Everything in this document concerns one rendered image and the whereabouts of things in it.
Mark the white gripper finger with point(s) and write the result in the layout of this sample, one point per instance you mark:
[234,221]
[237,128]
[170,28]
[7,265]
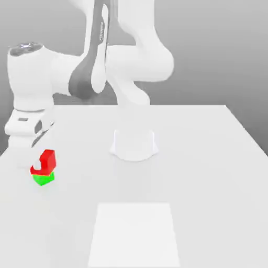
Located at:
[37,163]

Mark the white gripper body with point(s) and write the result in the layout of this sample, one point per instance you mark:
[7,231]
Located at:
[23,146]

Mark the small red cube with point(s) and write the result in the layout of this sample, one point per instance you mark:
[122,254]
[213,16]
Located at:
[49,160]

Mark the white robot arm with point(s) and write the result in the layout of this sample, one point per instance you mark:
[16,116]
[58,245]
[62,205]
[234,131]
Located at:
[136,67]

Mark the small green cube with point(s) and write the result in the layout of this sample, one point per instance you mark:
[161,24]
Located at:
[43,180]

